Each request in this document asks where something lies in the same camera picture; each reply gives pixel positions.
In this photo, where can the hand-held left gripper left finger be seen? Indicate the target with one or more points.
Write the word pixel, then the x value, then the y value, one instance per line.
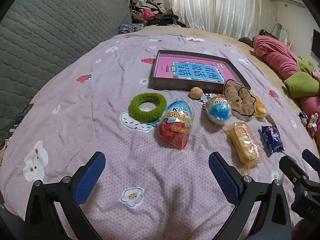
pixel 90 177

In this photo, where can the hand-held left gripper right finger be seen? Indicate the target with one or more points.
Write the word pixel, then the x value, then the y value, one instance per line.
pixel 223 180

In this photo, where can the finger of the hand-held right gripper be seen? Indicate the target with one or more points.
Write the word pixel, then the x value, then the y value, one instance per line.
pixel 312 161
pixel 293 172

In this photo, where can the blue cookie packet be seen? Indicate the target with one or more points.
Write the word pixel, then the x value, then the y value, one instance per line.
pixel 272 137

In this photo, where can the orange cracker packet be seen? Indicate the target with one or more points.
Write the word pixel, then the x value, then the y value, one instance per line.
pixel 245 142

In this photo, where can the small blue surprise egg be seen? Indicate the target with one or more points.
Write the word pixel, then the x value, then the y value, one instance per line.
pixel 218 111

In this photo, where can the yellow snack packet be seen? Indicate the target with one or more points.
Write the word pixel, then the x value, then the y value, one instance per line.
pixel 261 110

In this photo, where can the large red blue surprise egg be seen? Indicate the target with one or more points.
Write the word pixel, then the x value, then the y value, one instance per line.
pixel 175 125

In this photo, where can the beige sheer hair scrunchie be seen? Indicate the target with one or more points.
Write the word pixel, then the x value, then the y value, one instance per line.
pixel 240 102

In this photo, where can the green fuzzy hair scrunchie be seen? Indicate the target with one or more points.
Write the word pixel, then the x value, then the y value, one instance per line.
pixel 135 110

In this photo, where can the walnut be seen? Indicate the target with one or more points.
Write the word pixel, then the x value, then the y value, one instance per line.
pixel 196 93

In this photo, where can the shallow dark cardboard box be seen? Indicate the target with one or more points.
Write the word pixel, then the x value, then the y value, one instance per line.
pixel 175 86

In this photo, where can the small plush toy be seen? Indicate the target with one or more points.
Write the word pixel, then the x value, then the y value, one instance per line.
pixel 312 122

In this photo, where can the green fleece cloth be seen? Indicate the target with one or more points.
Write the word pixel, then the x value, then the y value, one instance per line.
pixel 302 82

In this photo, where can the purple strawberry print blanket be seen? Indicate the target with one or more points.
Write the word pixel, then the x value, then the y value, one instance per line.
pixel 100 92

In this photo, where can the beige bed sheet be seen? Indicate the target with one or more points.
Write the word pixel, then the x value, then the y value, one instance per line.
pixel 262 67

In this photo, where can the pink fleece blanket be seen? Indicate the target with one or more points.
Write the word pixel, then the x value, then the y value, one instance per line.
pixel 275 55

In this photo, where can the black television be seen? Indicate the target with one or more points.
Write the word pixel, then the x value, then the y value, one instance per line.
pixel 316 43

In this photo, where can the pink and blue book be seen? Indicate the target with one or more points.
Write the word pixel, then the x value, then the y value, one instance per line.
pixel 165 67

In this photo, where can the black yellow device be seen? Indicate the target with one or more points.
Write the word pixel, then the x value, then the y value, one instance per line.
pixel 267 33

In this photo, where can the brown cloth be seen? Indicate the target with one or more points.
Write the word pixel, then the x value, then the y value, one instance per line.
pixel 246 41

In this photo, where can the grey quilted headboard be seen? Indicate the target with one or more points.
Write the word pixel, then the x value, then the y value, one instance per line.
pixel 50 30

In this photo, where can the blue patterned cloth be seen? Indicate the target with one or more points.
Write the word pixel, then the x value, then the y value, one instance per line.
pixel 130 28

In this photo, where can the white curtain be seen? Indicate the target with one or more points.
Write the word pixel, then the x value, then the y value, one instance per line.
pixel 215 5

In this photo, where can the pile of clothes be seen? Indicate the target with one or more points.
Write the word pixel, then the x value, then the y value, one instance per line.
pixel 152 12

